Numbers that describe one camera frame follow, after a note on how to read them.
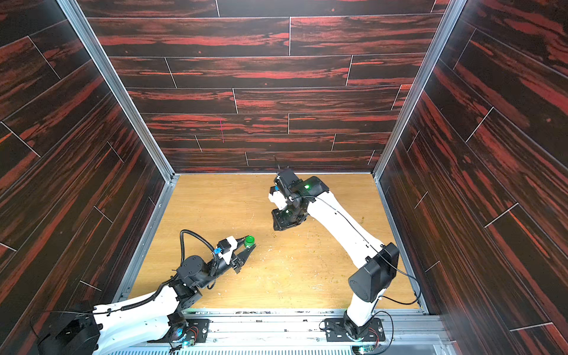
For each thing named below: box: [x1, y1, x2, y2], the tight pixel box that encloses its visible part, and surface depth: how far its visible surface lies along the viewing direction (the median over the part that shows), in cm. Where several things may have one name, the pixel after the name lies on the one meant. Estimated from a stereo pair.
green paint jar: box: [243, 235, 256, 248], surface depth 71 cm
